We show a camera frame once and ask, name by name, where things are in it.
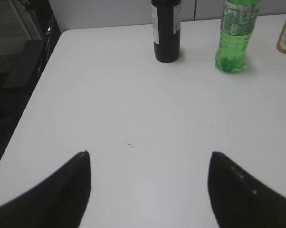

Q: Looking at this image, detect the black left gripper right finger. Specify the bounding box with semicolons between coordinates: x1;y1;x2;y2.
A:
208;152;286;228

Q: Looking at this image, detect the dark wine bottle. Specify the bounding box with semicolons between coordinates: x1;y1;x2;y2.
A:
151;0;181;63

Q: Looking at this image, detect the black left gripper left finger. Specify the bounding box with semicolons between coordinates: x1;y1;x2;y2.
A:
0;151;91;228

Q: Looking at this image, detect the green sprite bottle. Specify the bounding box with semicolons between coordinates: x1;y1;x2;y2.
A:
215;0;260;74

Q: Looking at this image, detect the black chair beside table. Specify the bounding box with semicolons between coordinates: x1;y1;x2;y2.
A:
2;15;61;90

